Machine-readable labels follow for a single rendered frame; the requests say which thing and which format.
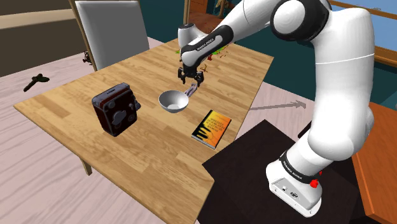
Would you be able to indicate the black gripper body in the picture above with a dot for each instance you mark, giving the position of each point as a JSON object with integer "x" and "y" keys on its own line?
{"x": 189, "y": 72}

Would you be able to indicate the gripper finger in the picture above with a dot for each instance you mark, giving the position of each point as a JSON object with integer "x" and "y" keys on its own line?
{"x": 182, "y": 78}
{"x": 199, "y": 80}

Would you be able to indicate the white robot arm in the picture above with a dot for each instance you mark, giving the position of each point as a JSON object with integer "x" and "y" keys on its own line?
{"x": 341, "y": 93}

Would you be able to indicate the small purple grey object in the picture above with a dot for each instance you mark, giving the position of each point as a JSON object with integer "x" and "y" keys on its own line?
{"x": 189, "y": 91}

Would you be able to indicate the white grey bowl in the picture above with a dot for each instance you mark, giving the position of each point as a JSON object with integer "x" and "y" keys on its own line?
{"x": 173, "y": 100}

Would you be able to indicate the green red flat thing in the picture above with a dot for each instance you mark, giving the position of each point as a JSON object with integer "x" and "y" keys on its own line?
{"x": 220, "y": 51}

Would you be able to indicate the orange and black book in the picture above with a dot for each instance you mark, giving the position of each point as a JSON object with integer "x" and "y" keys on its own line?
{"x": 212, "y": 128}

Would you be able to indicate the brown wooden cabinet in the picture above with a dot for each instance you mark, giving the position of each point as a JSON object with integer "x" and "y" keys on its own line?
{"x": 201, "y": 14}

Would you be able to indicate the light wooden table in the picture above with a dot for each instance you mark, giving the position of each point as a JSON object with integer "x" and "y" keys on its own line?
{"x": 149, "y": 149}

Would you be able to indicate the small dark red thing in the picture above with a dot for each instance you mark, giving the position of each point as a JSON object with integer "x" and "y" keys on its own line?
{"x": 87, "y": 57}

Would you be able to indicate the dark robot stand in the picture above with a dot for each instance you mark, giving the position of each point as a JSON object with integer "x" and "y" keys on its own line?
{"x": 242, "y": 173}

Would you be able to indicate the dark angular thing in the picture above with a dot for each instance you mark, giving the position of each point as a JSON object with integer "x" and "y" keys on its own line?
{"x": 34, "y": 81}

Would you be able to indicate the wooden framed window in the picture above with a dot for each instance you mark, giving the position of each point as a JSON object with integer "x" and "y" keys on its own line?
{"x": 384, "y": 28}

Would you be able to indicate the orange wooden furniture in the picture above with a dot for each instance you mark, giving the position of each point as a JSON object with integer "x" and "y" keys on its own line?
{"x": 380, "y": 161}

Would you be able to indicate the dark red vintage camera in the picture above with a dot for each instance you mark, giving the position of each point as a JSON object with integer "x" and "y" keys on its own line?
{"x": 114, "y": 110}

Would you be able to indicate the grey chair with wooden frame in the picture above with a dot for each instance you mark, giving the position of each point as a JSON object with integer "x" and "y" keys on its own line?
{"x": 111, "y": 31}

